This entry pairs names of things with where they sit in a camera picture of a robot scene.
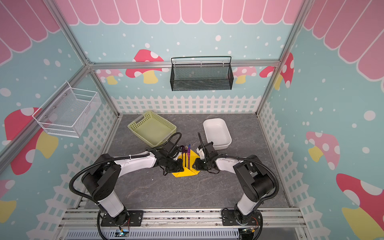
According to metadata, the black corrugated cable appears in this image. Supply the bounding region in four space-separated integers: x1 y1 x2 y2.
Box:
197 131 280 200
68 131 183 205

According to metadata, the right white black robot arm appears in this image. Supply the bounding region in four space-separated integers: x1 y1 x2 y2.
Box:
193 148 280 225

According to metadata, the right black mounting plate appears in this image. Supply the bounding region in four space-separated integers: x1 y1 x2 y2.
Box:
221 208 263 226

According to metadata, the dark purple spoon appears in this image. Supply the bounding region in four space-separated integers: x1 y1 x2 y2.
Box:
180 146 185 162

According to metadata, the black mounting plate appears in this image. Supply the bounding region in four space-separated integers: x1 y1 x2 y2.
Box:
221 208 263 226
101 210 144 227

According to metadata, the green circuit board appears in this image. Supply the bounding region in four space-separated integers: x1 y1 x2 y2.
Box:
115 230 130 238

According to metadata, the left black corrugated cable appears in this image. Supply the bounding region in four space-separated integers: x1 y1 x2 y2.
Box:
68 131 183 205

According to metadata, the black wire mesh basket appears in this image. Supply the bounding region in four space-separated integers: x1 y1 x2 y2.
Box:
170 56 234 91

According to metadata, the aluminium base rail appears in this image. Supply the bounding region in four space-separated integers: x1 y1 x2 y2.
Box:
53 208 311 240

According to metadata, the white wire mesh basket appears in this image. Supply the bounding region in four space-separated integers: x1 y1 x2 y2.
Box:
33 82 102 138

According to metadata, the dark purple fork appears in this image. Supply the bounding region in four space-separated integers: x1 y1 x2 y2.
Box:
184 146 188 168

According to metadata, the right black corrugated cable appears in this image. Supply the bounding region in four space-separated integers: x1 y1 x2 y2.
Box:
197 131 280 200

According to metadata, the yellow paper napkin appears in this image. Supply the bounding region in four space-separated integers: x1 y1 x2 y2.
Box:
172 150 200 178

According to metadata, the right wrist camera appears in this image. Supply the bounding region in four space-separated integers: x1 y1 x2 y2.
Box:
197 145 207 160

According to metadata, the green plastic basket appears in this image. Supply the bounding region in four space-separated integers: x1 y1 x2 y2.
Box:
128 111 177 148

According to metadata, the white plastic bin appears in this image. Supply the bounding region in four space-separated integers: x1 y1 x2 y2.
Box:
203 118 232 150

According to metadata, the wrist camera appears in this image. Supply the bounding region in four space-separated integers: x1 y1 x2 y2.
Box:
197 145 207 160
162 142 179 156

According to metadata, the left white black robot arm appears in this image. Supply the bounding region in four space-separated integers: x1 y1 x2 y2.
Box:
80 150 184 220

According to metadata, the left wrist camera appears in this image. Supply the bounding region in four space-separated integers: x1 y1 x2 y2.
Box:
162 142 179 156

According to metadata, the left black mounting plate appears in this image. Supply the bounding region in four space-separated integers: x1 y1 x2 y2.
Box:
101 210 144 227

